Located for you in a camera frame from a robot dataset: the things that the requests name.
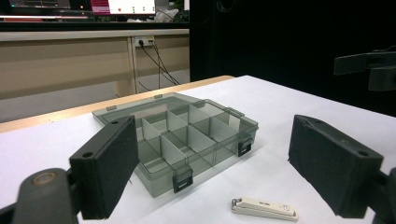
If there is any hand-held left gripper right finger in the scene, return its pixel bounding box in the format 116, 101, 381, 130
287, 114, 385, 219

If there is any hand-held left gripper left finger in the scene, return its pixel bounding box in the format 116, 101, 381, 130
68, 115, 140, 220

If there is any cream nail clipper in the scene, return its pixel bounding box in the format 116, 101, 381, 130
231, 196, 300, 223

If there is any clear grey compartment storage box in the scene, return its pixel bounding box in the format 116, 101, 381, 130
92, 91, 260, 199

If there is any white table cover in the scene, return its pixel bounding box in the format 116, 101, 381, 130
0, 75, 396, 224

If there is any black curtain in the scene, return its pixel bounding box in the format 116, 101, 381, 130
189, 0, 396, 118

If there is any beige office desk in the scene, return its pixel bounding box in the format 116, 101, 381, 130
0, 28, 191, 101

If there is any monitor with white screen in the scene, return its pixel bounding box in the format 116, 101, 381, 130
90, 0, 157, 16

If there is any crumpled white plastic bag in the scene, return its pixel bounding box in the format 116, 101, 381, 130
126, 7, 181, 23

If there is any dark monitor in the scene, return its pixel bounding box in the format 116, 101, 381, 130
7, 0, 73, 10

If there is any black power cable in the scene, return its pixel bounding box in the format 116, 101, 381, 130
138, 40, 180, 86
151, 40, 163, 91

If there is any white wall power socket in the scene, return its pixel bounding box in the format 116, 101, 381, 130
134, 35, 156, 48

